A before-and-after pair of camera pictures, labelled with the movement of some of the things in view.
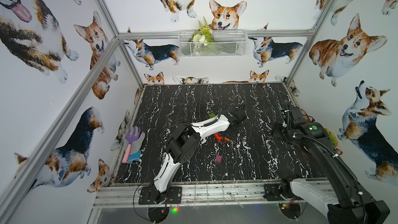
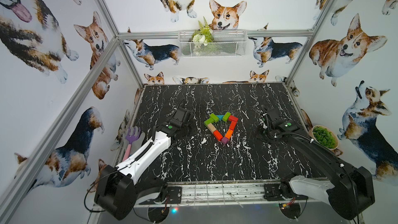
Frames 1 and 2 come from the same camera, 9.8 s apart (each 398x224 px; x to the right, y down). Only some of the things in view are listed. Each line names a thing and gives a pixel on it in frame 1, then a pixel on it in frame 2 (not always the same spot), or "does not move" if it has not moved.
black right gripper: x=285 y=139 → x=260 y=127
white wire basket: x=226 y=44 does not move
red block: x=219 y=138 does not move
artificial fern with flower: x=203 y=34 does not move
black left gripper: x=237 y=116 → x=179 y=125
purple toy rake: x=131 y=137 does not move
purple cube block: x=218 y=158 → x=224 y=140
